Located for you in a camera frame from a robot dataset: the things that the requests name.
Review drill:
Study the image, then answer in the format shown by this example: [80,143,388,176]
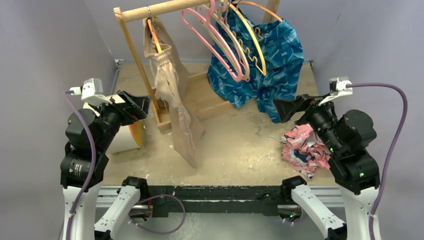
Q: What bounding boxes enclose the beige plastic hanger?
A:
[195,0,250,82]

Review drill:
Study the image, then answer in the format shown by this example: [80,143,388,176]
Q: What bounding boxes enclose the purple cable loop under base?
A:
[127,194,186,236]

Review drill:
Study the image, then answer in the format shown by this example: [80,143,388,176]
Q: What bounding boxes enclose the pink floral shorts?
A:
[281,124,330,179]

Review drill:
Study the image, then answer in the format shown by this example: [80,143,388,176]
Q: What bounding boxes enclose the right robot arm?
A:
[273,94,381,240]

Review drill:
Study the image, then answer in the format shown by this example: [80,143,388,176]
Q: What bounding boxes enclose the beige drawstring shorts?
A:
[143,16,205,168]

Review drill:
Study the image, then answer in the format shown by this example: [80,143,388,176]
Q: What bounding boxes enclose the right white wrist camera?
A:
[318,76,353,106]

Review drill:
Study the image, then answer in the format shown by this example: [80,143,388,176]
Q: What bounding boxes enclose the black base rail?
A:
[96,184,345,219]

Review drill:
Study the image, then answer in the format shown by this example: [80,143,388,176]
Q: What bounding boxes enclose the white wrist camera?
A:
[69,78,113,107]
[318,76,353,106]

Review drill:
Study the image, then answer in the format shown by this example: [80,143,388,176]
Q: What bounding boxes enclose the yellow wavy hanger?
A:
[228,3,267,76]

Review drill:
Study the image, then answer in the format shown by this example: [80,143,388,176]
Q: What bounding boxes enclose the orange hanger with beige shorts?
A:
[146,18,162,53]

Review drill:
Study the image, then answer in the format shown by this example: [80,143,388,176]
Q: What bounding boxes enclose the blue shark print shorts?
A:
[207,9,304,123]

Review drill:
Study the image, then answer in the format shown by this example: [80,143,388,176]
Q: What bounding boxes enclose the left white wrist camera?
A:
[69,78,113,107]

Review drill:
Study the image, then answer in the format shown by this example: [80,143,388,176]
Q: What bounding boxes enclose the wooden clothes rack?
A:
[113,0,281,134]

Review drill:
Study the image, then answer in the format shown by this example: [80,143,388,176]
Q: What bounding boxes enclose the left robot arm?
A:
[60,90,152,240]

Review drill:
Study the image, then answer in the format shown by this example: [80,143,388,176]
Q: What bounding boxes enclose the pink plastic hanger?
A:
[180,0,244,83]

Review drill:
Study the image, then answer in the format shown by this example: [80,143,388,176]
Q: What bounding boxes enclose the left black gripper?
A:
[89,88,151,151]

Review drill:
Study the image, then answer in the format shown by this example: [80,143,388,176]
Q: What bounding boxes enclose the orange hanger with blue shorts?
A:
[234,0,283,23]

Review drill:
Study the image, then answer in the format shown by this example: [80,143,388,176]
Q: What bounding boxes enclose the white cylinder with orange lid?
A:
[82,101,145,155]

